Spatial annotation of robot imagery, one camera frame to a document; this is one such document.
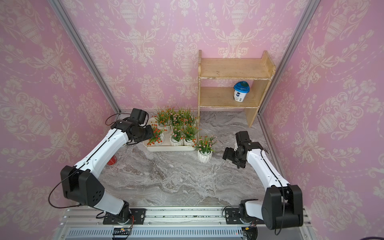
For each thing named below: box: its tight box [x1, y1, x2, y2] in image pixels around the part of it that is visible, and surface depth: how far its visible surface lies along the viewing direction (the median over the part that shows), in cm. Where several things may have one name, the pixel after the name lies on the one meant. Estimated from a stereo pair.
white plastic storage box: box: [142, 117, 199, 152], surface depth 96 cm
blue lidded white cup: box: [233, 81, 250, 103], surface depth 94 cm
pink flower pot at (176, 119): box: [169, 111, 183, 128], surface depth 98 cm
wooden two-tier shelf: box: [197, 50, 276, 138], surface depth 89 cm
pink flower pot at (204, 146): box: [192, 134, 218, 163], surface depth 91 cm
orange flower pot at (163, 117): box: [155, 105, 172, 127], surface depth 102 cm
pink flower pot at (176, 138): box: [169, 125, 184, 146], surface depth 96 cm
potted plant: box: [182, 108, 199, 127], surface depth 105 cm
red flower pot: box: [146, 121, 168, 146], surface depth 79 cm
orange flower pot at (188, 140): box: [181, 125, 199, 146], surface depth 95 cm
